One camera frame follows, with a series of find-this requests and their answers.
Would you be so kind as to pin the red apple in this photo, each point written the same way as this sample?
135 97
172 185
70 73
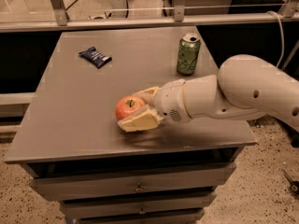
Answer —
127 105

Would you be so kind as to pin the dark blue snack packet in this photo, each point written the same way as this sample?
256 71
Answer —
95 57

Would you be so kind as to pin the grey drawer cabinet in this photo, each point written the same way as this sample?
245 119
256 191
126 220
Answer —
70 129

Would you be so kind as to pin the middle grey drawer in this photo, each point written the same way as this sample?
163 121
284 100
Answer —
140 205

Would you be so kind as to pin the metal railing frame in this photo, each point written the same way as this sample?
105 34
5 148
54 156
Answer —
47 15

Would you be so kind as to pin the green soda can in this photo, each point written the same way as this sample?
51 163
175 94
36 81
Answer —
188 51

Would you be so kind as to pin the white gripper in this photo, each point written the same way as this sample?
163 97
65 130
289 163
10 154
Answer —
169 101

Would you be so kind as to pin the grey drawer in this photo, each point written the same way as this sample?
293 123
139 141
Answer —
140 205
166 217
132 182

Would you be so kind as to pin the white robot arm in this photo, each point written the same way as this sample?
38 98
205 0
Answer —
245 88

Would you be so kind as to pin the top grey drawer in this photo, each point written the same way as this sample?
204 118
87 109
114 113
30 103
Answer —
132 182

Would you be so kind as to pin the bottom grey drawer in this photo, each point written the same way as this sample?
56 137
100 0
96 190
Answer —
166 217

